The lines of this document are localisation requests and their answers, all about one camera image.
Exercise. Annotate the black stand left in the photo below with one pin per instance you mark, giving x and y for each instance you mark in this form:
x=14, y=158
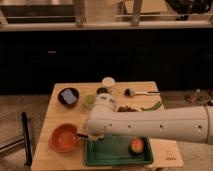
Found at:
x=27, y=144

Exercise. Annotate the green pepper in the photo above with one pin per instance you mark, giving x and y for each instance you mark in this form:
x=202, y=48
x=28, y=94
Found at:
x=154, y=107

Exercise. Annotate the white paper cup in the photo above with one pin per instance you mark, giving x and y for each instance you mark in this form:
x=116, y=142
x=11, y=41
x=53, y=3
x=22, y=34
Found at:
x=108, y=83

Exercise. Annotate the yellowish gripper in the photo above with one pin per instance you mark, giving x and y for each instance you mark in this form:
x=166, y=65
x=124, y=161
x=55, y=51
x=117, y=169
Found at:
x=93, y=137

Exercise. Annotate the red-yellow peach fruit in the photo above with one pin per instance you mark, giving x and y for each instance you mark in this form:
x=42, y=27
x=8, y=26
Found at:
x=137, y=145

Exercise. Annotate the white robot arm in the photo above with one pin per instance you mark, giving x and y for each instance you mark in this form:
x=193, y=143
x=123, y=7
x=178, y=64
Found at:
x=189, y=124

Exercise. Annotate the blue-grey sponge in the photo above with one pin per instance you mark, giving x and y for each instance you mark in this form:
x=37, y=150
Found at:
x=68, y=96

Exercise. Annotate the small green cup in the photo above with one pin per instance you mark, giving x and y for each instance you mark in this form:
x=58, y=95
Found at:
x=89, y=101

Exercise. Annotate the pile of dark nuts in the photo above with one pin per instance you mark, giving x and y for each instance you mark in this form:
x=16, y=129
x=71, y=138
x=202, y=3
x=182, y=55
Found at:
x=126, y=109

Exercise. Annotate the dark bowl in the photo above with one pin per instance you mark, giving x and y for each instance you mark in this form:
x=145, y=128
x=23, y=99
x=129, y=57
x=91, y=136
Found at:
x=62, y=101

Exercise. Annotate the brush with white handle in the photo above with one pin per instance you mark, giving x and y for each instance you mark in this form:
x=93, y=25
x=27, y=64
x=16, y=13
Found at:
x=131, y=92

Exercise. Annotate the green plastic tray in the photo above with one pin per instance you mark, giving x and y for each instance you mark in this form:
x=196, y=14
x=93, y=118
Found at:
x=115, y=151

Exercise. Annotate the metal cup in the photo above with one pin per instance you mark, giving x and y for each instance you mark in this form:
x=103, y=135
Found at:
x=101, y=90

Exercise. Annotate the red-orange bowl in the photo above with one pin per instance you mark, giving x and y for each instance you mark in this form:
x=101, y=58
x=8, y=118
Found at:
x=64, y=138

